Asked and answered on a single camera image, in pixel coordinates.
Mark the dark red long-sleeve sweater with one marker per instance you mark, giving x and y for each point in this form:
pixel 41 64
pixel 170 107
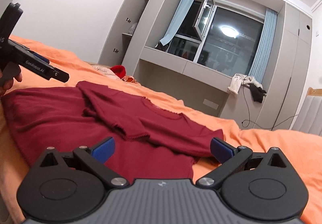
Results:
pixel 150 142

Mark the bright red hat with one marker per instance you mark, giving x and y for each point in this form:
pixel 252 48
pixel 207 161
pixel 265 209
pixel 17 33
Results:
pixel 119 71

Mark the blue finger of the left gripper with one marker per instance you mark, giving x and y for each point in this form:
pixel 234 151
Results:
pixel 41 57
pixel 58 74

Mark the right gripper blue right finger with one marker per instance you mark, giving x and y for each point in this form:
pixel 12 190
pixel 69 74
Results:
pixel 232 161

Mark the black garment on ledge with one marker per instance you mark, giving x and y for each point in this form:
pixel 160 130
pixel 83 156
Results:
pixel 257 93

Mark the open grey wardrobe door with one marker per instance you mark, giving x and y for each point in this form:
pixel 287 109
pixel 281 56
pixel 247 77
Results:
pixel 118 39

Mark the left light blue curtain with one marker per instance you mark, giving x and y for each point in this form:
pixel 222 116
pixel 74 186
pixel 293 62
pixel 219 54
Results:
pixel 178 18

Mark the pink patterned cloth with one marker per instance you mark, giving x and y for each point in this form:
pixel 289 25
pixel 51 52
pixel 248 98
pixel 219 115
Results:
pixel 106 71

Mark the grey built-in wardrobe unit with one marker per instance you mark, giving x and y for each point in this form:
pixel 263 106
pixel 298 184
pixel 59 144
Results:
pixel 173 69

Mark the white garment on ledge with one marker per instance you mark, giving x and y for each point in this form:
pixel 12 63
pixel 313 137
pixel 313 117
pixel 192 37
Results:
pixel 240 79

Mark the orange bed duvet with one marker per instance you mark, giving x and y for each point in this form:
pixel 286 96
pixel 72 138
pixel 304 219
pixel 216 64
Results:
pixel 302 150

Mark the grey padded wooden headboard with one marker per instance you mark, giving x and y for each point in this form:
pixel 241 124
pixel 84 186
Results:
pixel 309 119

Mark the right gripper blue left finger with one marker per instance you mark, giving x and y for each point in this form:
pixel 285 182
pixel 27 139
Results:
pixel 92 160

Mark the white wall socket plate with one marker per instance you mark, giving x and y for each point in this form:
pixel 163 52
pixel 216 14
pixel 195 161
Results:
pixel 210 104

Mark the clear plastic bag on shelf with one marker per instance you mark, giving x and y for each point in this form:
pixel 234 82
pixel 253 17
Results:
pixel 132 29

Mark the person left hand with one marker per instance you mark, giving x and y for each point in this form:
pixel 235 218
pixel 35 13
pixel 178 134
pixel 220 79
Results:
pixel 9 83

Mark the open window sash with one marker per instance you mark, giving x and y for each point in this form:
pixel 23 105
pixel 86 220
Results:
pixel 203 17

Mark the light blue curtain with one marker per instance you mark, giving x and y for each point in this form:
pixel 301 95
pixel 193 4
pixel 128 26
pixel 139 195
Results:
pixel 178 18
pixel 262 54

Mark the right light blue curtain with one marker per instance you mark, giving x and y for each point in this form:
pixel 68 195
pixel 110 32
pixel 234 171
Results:
pixel 262 54

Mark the large dark window pane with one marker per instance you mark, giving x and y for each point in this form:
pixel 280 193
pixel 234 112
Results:
pixel 231 43

